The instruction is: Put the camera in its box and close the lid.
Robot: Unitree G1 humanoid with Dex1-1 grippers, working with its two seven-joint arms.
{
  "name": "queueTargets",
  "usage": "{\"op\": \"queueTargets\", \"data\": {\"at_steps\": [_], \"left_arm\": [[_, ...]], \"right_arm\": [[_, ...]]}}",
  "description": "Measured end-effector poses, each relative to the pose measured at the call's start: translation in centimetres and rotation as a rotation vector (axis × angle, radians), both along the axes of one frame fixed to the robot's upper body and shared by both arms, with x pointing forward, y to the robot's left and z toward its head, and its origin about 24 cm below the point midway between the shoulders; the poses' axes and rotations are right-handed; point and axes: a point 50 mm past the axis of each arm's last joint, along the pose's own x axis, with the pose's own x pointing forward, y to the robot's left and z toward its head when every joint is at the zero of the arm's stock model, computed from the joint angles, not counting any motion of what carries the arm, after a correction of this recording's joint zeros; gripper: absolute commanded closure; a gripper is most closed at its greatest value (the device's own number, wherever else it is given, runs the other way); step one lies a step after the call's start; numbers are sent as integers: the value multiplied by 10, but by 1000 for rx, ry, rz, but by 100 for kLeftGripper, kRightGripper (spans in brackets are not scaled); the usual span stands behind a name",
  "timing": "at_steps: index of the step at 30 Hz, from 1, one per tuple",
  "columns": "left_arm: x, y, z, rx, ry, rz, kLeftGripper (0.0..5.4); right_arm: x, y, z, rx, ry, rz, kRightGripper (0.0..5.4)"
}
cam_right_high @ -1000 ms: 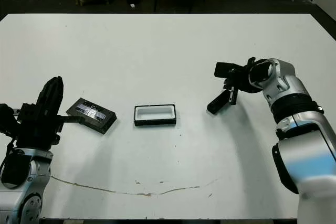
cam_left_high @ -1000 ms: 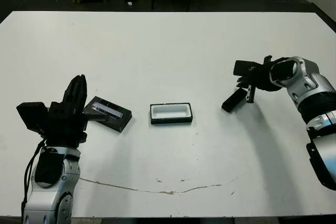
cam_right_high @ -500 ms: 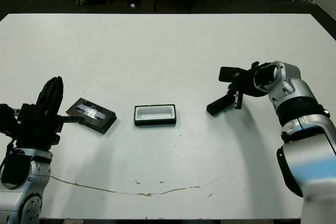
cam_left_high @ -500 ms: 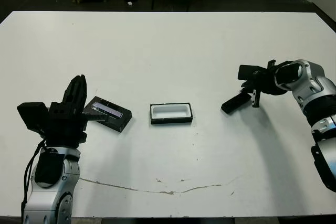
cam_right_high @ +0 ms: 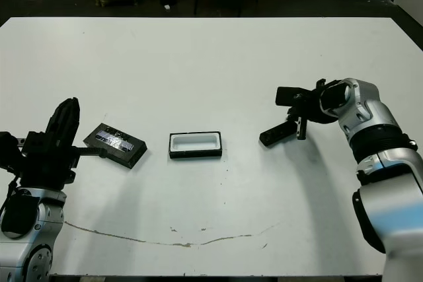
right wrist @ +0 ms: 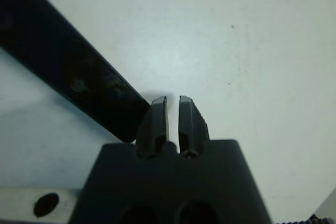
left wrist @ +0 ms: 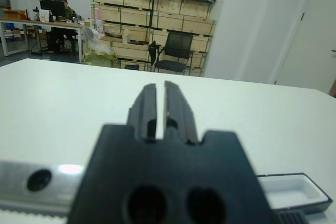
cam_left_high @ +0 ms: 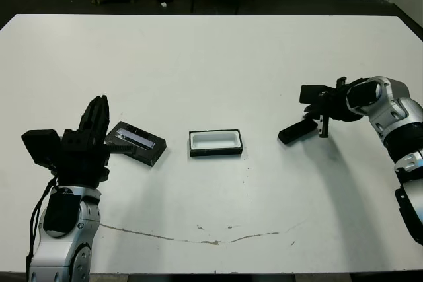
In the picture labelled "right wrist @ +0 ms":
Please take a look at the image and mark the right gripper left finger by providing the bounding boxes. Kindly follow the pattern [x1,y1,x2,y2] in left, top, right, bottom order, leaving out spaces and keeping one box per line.
[135,96,171,158]

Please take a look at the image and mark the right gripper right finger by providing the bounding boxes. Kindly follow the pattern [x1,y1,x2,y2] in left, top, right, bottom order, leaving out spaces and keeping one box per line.
[177,94,211,156]

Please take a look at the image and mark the black phone-like camera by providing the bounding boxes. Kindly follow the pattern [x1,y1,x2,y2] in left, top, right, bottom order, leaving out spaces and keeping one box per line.
[0,0,151,143]

